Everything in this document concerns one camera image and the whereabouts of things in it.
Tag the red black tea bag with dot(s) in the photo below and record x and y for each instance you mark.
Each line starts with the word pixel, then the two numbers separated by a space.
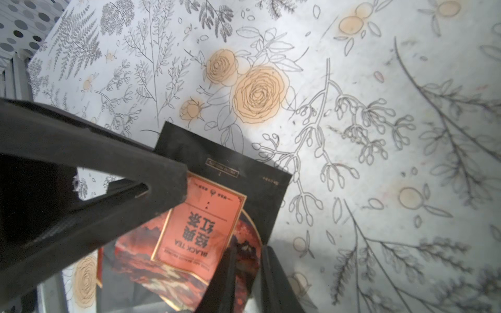
pixel 232 202

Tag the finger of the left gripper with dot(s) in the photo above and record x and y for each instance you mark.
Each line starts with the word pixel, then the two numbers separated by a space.
pixel 68 187

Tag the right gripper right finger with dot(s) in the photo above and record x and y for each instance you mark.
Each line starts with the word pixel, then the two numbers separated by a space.
pixel 277 295

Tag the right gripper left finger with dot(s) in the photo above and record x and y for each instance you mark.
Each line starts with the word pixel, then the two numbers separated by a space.
pixel 220 294

